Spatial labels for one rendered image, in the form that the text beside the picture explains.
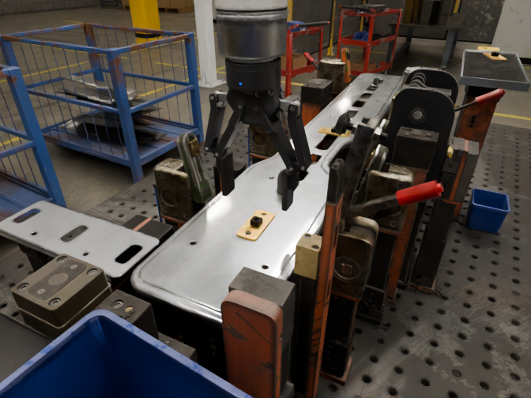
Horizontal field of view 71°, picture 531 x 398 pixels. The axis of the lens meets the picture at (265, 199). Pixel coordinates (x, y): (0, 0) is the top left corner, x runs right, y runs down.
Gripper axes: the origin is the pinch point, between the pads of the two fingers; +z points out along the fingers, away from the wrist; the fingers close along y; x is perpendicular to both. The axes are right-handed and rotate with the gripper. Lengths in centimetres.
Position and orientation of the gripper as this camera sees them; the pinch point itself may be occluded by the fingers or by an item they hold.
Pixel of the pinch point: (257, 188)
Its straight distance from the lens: 60.2
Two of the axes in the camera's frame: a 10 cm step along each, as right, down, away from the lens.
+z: 0.1, 8.5, 5.3
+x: -4.3, 4.8, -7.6
